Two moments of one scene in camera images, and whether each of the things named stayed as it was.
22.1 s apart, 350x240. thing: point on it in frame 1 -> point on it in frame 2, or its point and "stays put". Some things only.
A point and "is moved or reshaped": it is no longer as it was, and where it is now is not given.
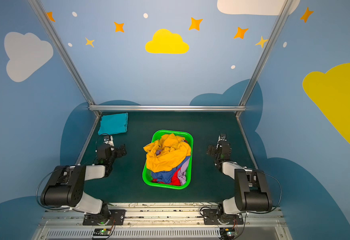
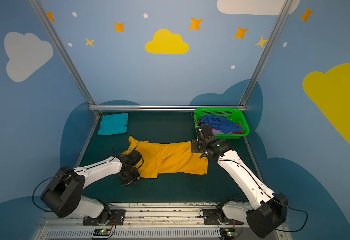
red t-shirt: (175, 180) -> (239, 132)
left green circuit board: (101, 232) stays put
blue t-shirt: (165, 176) -> (221, 123)
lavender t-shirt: (182, 172) -> (217, 131)
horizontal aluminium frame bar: (168, 108) stays put
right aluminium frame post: (285, 5) stays put
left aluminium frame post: (41, 15) stays put
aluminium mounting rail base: (164, 222) stays put
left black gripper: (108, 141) -> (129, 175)
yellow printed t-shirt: (166, 153) is moved or reshaped
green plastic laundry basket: (169, 157) -> (233, 114)
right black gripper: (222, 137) -> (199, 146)
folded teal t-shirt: (114, 123) stays put
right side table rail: (247, 142) stays put
